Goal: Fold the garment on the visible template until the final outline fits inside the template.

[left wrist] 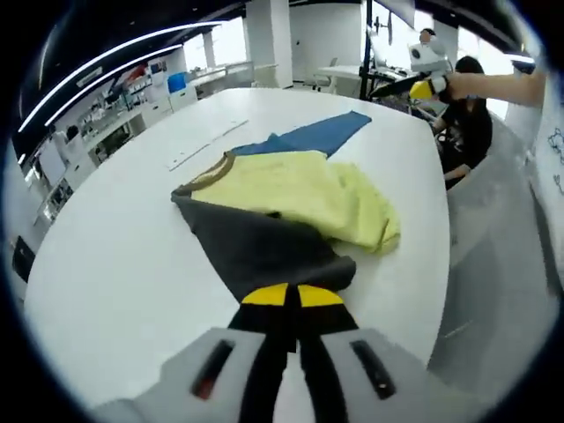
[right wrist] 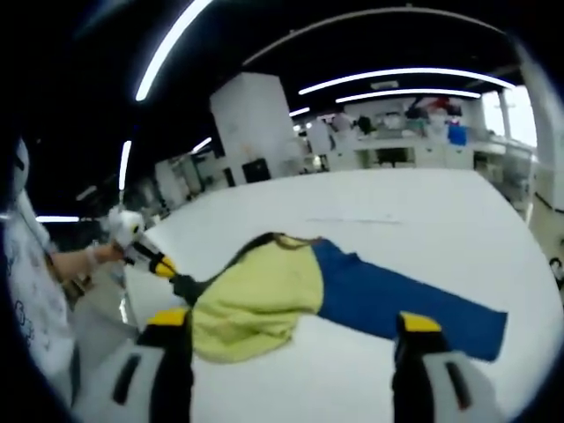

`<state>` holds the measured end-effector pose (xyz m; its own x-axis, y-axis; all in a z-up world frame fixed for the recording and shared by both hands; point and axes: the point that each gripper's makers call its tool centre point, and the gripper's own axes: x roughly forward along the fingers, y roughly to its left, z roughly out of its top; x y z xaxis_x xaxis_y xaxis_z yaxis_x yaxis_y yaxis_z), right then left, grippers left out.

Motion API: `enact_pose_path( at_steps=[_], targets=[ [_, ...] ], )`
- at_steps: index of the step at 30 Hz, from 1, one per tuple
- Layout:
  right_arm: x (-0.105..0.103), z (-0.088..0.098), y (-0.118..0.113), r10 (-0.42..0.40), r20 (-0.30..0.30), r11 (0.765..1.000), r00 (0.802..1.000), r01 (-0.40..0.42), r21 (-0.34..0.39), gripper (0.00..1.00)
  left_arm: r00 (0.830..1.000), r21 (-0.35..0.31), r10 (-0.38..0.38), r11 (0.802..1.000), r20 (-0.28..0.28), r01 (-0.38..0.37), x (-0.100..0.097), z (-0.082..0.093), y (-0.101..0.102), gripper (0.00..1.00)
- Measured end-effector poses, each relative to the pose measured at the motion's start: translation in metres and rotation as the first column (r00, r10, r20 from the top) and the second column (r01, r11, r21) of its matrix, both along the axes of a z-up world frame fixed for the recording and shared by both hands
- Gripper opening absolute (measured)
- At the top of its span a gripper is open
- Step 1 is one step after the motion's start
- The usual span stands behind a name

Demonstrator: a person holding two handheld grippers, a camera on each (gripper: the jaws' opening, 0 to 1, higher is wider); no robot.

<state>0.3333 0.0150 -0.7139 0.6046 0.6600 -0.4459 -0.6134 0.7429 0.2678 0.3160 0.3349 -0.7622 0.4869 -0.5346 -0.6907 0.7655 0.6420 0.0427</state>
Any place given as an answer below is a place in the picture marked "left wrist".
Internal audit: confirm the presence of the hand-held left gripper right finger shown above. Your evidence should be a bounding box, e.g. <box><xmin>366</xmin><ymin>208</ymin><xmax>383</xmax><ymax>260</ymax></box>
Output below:
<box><xmin>297</xmin><ymin>285</ymin><xmax>490</xmax><ymax>423</ymax></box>

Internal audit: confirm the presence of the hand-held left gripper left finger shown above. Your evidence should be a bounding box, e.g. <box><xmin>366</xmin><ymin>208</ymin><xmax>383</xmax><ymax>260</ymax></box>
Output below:
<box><xmin>94</xmin><ymin>284</ymin><xmax>294</xmax><ymax>423</ymax></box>

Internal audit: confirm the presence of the yellow blue grey garment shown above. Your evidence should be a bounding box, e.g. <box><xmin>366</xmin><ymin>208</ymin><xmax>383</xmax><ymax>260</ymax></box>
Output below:
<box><xmin>170</xmin><ymin>110</ymin><xmax>402</xmax><ymax>306</ymax></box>

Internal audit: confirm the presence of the person's right hand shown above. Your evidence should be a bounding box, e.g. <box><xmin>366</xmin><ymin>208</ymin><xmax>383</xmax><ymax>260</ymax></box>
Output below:
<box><xmin>442</xmin><ymin>72</ymin><xmax>479</xmax><ymax>102</ymax></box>

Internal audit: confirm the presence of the black stand pole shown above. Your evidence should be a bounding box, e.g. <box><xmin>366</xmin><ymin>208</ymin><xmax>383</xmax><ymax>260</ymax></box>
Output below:
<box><xmin>360</xmin><ymin>0</ymin><xmax>375</xmax><ymax>100</ymax></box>

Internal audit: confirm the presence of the white desk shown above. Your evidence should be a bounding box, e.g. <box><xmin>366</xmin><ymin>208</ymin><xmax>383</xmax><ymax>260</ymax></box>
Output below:
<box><xmin>316</xmin><ymin>64</ymin><xmax>413</xmax><ymax>96</ymax></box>

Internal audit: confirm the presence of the white square pillar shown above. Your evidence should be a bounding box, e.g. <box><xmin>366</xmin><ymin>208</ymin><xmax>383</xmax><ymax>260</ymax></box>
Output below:
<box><xmin>244</xmin><ymin>0</ymin><xmax>295</xmax><ymax>88</ymax></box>

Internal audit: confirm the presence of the person's white printed shirt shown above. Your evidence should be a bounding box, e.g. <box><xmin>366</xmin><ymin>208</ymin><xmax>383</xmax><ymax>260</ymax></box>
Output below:
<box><xmin>526</xmin><ymin>74</ymin><xmax>564</xmax><ymax>283</ymax></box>

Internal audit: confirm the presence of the black box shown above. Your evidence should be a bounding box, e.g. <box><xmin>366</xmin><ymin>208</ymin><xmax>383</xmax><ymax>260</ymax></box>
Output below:
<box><xmin>11</xmin><ymin>235</ymin><xmax>36</xmax><ymax>284</ymax></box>

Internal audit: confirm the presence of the white storage cabinets row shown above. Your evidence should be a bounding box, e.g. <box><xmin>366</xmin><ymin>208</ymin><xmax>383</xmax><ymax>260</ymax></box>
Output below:
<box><xmin>78</xmin><ymin>83</ymin><xmax>199</xmax><ymax>167</ymax></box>

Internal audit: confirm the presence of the long ceiling light strip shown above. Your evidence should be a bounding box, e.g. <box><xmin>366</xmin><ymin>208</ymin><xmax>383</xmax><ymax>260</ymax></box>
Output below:
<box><xmin>43</xmin><ymin>42</ymin><xmax>185</xmax><ymax>128</ymax></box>
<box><xmin>17</xmin><ymin>20</ymin><xmax>222</xmax><ymax>133</ymax></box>

